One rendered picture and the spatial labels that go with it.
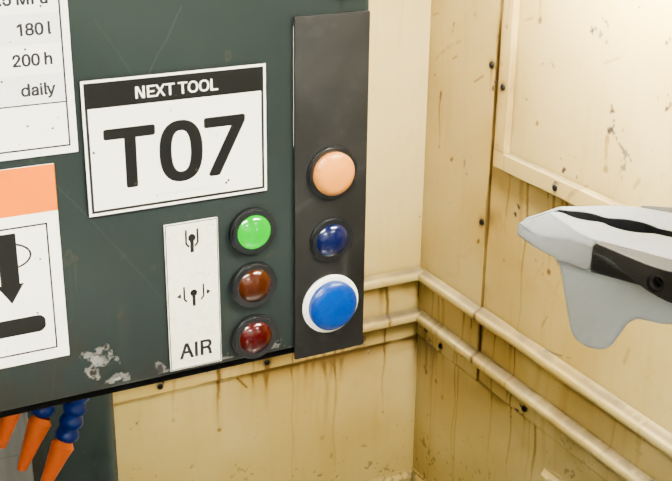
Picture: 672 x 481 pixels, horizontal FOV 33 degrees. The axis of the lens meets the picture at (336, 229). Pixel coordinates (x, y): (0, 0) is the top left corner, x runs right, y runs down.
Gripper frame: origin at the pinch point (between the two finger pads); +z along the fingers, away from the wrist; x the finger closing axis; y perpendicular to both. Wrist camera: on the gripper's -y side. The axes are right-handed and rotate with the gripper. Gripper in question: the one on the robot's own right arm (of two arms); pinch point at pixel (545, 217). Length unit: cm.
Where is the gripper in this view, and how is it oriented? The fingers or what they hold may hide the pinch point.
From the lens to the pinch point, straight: 56.5
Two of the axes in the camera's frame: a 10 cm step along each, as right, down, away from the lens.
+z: -8.4, -2.0, 5.0
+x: 5.4, -2.9, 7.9
